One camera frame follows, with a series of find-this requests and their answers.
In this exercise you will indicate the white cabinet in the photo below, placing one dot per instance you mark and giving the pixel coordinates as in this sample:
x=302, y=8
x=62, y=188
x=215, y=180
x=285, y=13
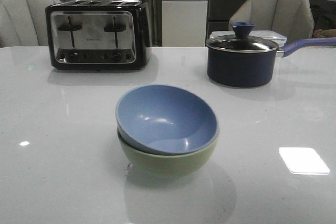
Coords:
x=184, y=23

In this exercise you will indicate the green bowl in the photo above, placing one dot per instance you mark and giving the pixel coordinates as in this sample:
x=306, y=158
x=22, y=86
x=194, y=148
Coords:
x=167, y=165

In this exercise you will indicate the dark blue saucepan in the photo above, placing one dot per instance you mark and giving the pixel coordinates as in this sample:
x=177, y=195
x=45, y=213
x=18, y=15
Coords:
x=249, y=70

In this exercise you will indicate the black and silver toaster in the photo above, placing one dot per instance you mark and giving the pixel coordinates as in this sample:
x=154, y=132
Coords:
x=99, y=34

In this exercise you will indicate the clear plastic container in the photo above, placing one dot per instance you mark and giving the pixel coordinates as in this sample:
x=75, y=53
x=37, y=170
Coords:
x=265, y=34

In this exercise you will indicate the glass pot lid blue knob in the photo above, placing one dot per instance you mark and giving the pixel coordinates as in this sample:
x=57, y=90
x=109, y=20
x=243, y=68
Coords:
x=241, y=40

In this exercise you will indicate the beige chair right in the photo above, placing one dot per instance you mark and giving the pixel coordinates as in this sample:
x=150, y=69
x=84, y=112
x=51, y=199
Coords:
x=290, y=18

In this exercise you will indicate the blue bowl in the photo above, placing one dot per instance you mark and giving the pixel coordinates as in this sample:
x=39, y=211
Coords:
x=165, y=120

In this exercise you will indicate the beige chair left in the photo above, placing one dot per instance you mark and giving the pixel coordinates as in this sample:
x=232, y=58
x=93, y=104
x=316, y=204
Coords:
x=23, y=22

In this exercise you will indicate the beige chair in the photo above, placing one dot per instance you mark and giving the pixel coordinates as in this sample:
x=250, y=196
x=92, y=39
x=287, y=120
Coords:
x=23, y=22
x=290, y=18

